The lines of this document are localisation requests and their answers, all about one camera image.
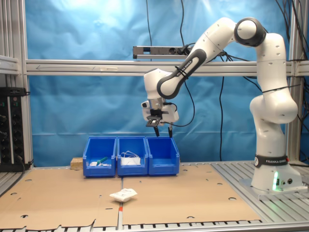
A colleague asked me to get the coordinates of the chipboard wood block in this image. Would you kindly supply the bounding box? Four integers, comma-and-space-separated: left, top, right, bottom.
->
70, 157, 84, 170

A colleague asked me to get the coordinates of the aluminium cross beam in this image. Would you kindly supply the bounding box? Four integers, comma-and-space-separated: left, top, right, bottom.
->
25, 59, 309, 77

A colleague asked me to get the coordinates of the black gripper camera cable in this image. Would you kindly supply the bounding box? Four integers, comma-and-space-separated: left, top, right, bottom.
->
163, 65, 196, 128

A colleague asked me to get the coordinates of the black rack cable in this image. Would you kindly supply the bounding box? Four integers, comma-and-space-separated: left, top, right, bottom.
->
16, 155, 33, 171

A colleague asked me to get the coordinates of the stack of white face masks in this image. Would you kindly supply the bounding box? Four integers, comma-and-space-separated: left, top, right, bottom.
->
120, 151, 142, 167

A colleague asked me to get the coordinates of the blue plastic bin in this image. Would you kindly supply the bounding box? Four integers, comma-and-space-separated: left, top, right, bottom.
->
116, 136, 149, 176
83, 137, 118, 178
146, 136, 181, 176

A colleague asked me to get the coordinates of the black gripper camera mount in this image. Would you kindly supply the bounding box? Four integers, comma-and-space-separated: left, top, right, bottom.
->
145, 109, 169, 128

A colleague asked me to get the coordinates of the short aluminium side beam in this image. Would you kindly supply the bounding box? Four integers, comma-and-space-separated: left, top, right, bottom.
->
0, 55, 20, 74

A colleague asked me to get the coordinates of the black cable bundle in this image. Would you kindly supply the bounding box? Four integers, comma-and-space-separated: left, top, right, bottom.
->
275, 0, 309, 61

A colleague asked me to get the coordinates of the white printed cotton packet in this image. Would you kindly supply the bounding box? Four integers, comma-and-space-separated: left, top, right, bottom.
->
109, 188, 138, 202

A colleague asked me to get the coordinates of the black hanging cable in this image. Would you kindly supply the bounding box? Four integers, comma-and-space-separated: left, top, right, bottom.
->
219, 76, 225, 161
145, 0, 153, 61
180, 0, 186, 47

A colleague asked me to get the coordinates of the black socket rack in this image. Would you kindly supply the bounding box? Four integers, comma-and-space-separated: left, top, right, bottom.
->
0, 87, 31, 173

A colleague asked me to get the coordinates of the aluminium frame post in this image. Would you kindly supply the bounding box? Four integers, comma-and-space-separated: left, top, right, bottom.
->
287, 0, 309, 162
0, 0, 33, 168

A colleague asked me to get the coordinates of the brown cardboard sheet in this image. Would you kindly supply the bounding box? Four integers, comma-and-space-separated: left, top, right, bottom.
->
122, 164, 263, 226
0, 168, 123, 231

